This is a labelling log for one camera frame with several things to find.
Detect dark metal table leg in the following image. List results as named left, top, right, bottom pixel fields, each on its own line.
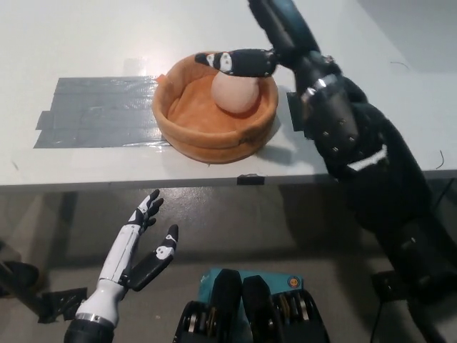
left=37, top=192, right=79, bottom=287

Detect robot torso black and teal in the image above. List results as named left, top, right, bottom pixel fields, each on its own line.
left=173, top=267, right=330, bottom=343

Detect grey duct tape patch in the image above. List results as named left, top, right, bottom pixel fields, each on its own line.
left=34, top=75, right=173, bottom=150

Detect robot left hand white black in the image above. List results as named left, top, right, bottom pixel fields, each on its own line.
left=75, top=189, right=179, bottom=324

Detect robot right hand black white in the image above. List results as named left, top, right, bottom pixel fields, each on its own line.
left=194, top=0, right=343, bottom=96

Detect pink plush dumpling toy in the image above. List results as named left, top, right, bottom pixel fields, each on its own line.
left=211, top=71, right=258, bottom=112

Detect orange plush round basket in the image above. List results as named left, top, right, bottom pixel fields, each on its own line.
left=152, top=59, right=279, bottom=164

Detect black shoe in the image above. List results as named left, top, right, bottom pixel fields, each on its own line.
left=0, top=261, right=40, bottom=297

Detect small black tape strip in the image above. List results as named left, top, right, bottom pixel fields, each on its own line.
left=236, top=174, right=266, bottom=186

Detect black tape patch on table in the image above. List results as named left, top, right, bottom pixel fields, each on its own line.
left=286, top=91, right=308, bottom=133

